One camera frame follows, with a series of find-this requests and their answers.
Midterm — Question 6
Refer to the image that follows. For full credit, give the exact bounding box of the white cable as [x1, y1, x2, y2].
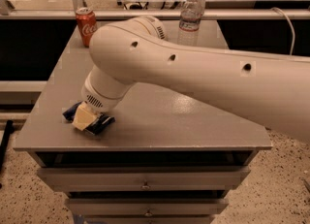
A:
[270, 7, 296, 56]

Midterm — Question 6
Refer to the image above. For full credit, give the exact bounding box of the black object at left edge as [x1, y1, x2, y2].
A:
[0, 120, 15, 171]

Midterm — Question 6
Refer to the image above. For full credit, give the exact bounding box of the upper grey drawer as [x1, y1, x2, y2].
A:
[38, 167, 250, 192]

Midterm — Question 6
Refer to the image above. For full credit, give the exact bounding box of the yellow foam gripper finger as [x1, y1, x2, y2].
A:
[73, 102, 99, 131]

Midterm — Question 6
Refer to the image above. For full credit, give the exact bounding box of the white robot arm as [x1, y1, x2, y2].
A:
[81, 16, 310, 142]

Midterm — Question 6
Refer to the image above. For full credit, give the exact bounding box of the clear plastic water bottle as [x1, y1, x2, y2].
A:
[177, 0, 202, 46]

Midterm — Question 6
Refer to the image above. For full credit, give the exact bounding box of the blue rxbar blueberry wrapper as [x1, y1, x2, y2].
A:
[63, 102, 115, 135]

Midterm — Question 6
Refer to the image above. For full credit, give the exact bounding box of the grey drawer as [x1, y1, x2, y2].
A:
[66, 199, 228, 217]
[38, 167, 250, 192]

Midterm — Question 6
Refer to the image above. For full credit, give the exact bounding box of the lower grey drawer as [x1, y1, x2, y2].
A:
[66, 199, 228, 217]

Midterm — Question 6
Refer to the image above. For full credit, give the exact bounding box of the red coca-cola can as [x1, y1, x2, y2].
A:
[76, 7, 97, 48]

